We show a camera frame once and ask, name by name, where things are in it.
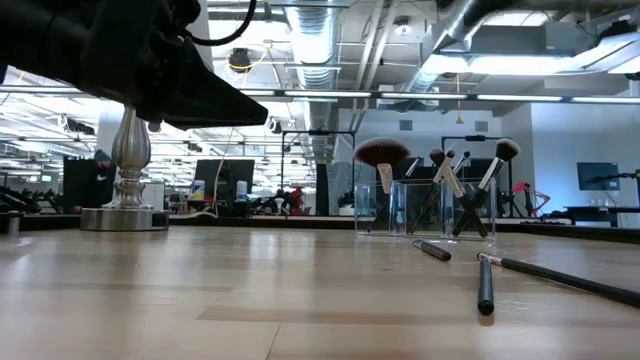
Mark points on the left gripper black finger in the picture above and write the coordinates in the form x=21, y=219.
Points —
x=200, y=105

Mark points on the brown fan makeup brush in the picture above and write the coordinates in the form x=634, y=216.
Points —
x=382, y=152

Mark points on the clear acrylic brush organizer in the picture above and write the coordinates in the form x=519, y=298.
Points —
x=397, y=210

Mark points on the short black makeup brush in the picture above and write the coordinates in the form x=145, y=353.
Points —
x=432, y=251

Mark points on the large brown powder brush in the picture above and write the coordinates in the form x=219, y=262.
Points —
x=490, y=172

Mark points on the black tapered makeup brush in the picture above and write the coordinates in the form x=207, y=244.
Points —
x=485, y=285

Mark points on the long thin black makeup brush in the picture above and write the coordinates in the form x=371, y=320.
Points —
x=575, y=281

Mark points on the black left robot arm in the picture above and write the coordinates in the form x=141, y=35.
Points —
x=40, y=35

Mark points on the black computer monitor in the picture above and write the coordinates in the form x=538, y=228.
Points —
x=240, y=175

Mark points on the silver table lamp white shade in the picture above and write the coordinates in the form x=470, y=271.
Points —
x=131, y=150

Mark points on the wipes canister yellow label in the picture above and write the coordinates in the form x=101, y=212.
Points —
x=198, y=191

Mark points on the white wipes canister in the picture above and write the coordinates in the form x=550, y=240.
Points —
x=242, y=190

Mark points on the person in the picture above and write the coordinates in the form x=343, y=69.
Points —
x=102, y=159

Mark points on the small white desk lamp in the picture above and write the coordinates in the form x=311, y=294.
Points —
x=279, y=202

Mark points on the black partition panel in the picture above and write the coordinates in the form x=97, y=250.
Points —
x=75, y=185

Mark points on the potted plant white pot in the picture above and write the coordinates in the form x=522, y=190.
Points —
x=346, y=202

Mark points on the small grey cylinder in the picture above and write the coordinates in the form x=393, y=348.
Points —
x=13, y=225

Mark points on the yellow hanging pendant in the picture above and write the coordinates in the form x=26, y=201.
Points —
x=459, y=120

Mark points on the dark office desk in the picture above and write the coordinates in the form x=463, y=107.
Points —
x=600, y=211

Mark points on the black metal rig frame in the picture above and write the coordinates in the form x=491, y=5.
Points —
x=475, y=138
x=320, y=132

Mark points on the long ceiling light rail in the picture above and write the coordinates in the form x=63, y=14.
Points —
x=325, y=94

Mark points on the straight silver ceiling duct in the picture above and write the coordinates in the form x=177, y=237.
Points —
x=312, y=35

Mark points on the angled silver ceiling duct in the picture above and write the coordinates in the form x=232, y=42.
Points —
x=470, y=35

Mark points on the red metal frame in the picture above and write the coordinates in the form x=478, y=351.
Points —
x=530, y=190

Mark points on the wall-mounted dark screen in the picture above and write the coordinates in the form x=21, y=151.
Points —
x=597, y=176

